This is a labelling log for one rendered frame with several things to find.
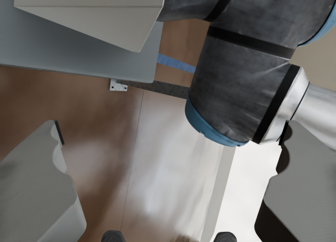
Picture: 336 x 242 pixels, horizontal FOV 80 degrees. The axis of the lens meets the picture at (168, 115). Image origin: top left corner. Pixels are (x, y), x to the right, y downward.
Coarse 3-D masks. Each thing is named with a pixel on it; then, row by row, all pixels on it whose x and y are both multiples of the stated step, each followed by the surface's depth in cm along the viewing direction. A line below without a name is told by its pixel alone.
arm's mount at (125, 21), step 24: (24, 0) 23; (48, 0) 20; (72, 0) 19; (96, 0) 17; (120, 0) 16; (144, 0) 15; (72, 24) 27; (96, 24) 24; (120, 24) 22; (144, 24) 20
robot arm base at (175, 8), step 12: (168, 0) 25; (180, 0) 27; (192, 0) 27; (204, 0) 27; (216, 0) 27; (228, 0) 27; (168, 12) 28; (180, 12) 28; (192, 12) 29; (204, 12) 29; (216, 12) 29
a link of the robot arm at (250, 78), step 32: (224, 64) 32; (256, 64) 30; (288, 64) 32; (192, 96) 38; (224, 96) 33; (256, 96) 31; (288, 96) 29; (320, 96) 30; (224, 128) 35; (256, 128) 32; (320, 128) 29
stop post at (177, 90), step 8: (112, 80) 156; (120, 80) 157; (112, 88) 158; (120, 88) 165; (144, 88) 147; (152, 88) 143; (160, 88) 140; (168, 88) 137; (176, 88) 134; (184, 88) 131; (176, 96) 135; (184, 96) 132
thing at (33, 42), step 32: (0, 0) 23; (0, 32) 23; (32, 32) 26; (64, 32) 30; (160, 32) 50; (0, 64) 25; (32, 64) 27; (64, 64) 31; (96, 64) 36; (128, 64) 43
